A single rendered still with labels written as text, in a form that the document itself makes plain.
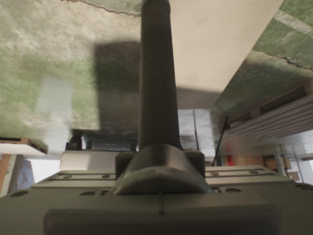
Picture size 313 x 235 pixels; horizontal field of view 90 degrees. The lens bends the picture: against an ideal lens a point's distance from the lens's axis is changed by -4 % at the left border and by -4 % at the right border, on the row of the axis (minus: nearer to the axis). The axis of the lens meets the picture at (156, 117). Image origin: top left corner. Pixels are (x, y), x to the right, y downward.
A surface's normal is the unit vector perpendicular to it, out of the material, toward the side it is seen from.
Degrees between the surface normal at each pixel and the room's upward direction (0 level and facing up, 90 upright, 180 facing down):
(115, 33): 0
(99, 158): 92
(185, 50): 0
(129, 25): 0
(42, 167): 90
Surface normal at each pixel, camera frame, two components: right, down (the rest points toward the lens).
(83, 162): 0.25, -0.32
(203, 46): 0.02, 0.93
